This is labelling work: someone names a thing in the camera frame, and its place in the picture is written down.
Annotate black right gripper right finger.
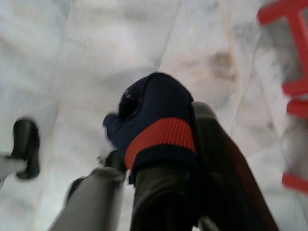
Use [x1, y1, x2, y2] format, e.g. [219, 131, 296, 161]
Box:
[192, 101, 281, 231]

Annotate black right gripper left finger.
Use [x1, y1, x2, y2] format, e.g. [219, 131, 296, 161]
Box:
[129, 163, 206, 231]

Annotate navy garment with red stripe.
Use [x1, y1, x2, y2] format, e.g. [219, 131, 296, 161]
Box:
[103, 72, 201, 185]

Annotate grey robot right leg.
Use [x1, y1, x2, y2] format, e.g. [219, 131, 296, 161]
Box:
[47, 148, 128, 231]

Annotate grey robot leg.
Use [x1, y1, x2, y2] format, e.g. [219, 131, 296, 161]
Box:
[0, 117, 41, 186]
[47, 148, 128, 231]

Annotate grey robot left leg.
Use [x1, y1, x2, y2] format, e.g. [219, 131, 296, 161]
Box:
[0, 117, 41, 186]

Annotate red plastic stool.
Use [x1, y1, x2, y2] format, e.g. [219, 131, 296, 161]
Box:
[256, 0, 308, 194]

